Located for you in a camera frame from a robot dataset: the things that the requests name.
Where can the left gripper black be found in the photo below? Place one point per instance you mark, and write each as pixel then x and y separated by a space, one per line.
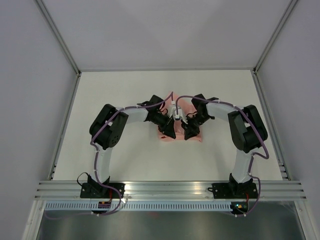
pixel 168 128

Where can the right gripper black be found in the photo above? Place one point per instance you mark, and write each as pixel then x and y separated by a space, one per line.
pixel 190 131

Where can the pink cloth napkin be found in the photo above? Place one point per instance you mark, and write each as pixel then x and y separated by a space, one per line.
pixel 189 110

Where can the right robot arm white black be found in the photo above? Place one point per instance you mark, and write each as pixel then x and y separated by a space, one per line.
pixel 248 134

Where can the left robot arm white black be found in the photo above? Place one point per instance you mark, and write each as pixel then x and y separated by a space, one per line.
pixel 107 128

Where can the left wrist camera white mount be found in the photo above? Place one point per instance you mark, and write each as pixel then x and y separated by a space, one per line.
pixel 171 109

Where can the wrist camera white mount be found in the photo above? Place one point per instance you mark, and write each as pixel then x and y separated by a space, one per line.
pixel 171 109
pixel 179 115

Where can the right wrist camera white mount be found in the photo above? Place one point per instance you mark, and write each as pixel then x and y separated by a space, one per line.
pixel 179 115

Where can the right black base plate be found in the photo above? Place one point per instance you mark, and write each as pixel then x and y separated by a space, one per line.
pixel 227 191

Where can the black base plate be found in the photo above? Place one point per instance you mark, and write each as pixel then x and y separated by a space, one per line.
pixel 96 191
pixel 227 191

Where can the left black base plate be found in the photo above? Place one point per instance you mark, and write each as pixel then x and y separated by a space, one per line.
pixel 96 191

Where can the aluminium front rail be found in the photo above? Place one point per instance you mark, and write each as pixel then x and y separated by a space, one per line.
pixel 283 190

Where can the white slotted cable duct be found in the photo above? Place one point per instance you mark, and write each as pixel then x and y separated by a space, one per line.
pixel 220 206

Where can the right aluminium frame post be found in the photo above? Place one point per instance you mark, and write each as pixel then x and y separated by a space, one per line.
pixel 275 34

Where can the aluminium frame post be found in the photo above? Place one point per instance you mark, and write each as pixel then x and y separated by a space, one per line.
pixel 275 34
pixel 57 35

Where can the left aluminium frame post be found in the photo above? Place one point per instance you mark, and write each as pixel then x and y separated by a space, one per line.
pixel 57 35

